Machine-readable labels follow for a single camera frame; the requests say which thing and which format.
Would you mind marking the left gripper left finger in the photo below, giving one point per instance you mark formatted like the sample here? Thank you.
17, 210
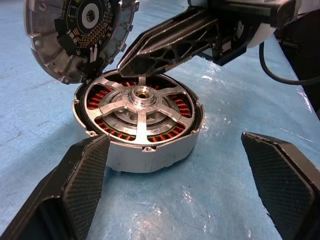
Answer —
75, 187

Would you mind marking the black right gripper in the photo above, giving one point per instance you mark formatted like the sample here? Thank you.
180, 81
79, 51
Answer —
232, 13

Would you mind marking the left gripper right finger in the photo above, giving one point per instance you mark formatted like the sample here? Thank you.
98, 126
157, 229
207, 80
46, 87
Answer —
282, 180

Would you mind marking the silver motor stator housing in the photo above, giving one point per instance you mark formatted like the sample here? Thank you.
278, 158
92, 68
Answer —
150, 160

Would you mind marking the silver spoked motor rotor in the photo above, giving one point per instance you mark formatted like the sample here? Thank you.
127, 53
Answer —
141, 125

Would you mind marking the motor cover with circuit board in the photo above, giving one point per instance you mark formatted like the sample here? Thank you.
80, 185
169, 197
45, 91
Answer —
45, 50

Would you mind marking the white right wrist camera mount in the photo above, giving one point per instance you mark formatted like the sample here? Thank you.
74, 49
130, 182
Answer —
263, 33

